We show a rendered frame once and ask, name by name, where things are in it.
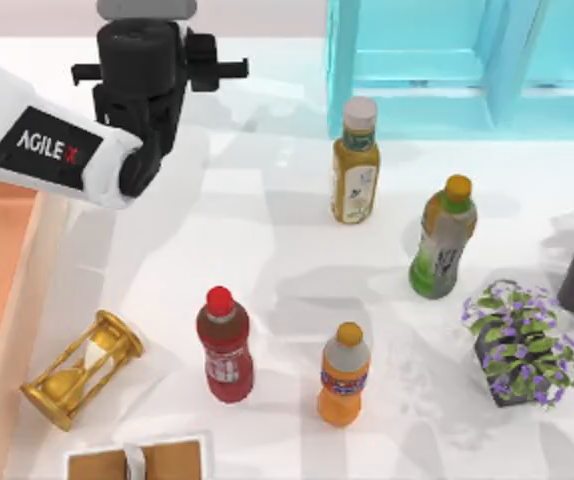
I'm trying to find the brown board with white frame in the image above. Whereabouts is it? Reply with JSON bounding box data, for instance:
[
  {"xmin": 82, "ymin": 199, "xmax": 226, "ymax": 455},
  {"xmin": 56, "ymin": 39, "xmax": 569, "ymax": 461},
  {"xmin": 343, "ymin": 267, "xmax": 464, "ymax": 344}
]
[{"xmin": 63, "ymin": 431, "xmax": 214, "ymax": 480}]

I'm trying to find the purple flower plant pot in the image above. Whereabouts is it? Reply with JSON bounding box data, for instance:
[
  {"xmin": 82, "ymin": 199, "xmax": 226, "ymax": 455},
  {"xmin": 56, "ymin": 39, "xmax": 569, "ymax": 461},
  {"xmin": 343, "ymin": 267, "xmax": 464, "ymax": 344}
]
[{"xmin": 461, "ymin": 279, "xmax": 574, "ymax": 410}]

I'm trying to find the light blue rack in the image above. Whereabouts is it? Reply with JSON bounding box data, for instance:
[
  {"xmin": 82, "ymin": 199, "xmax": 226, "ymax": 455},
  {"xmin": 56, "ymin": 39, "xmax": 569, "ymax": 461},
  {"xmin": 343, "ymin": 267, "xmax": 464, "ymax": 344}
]
[{"xmin": 325, "ymin": 0, "xmax": 574, "ymax": 142}]

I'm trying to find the green bottle with orange cap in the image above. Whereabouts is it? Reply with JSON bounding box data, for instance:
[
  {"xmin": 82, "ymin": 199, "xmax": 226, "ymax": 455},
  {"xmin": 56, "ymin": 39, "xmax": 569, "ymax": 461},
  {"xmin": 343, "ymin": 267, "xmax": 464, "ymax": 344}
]
[{"xmin": 408, "ymin": 174, "xmax": 479, "ymax": 301}]

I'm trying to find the yellow bottle with white cap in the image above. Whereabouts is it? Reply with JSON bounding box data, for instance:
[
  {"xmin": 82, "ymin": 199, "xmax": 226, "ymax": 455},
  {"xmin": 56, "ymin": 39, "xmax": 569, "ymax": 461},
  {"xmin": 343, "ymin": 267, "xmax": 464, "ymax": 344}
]
[{"xmin": 330, "ymin": 96, "xmax": 383, "ymax": 226}]

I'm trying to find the golden hourglass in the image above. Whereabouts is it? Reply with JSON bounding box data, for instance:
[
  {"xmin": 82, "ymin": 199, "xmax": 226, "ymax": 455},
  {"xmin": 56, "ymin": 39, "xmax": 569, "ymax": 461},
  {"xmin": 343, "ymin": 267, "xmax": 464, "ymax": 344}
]
[{"xmin": 19, "ymin": 309, "xmax": 147, "ymax": 433}]

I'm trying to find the pale grey rounded box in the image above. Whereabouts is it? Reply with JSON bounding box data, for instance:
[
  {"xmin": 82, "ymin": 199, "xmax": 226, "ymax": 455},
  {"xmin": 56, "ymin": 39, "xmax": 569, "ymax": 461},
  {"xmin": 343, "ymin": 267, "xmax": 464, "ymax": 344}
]
[{"xmin": 95, "ymin": 0, "xmax": 198, "ymax": 23}]

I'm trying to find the red bottle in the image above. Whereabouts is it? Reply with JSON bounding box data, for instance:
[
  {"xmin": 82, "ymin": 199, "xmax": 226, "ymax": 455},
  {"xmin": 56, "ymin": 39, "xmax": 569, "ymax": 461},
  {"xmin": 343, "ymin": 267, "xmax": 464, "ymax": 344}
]
[{"xmin": 195, "ymin": 285, "xmax": 257, "ymax": 404}]

